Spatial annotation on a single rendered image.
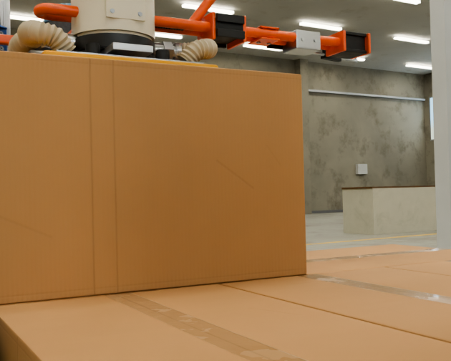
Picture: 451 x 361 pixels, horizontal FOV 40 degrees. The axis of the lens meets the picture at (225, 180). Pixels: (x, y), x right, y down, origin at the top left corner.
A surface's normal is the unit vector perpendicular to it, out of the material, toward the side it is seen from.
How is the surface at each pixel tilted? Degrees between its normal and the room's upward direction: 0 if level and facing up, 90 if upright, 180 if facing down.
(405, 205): 90
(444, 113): 90
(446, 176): 90
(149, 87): 90
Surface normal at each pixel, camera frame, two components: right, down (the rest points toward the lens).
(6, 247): 0.46, -0.03
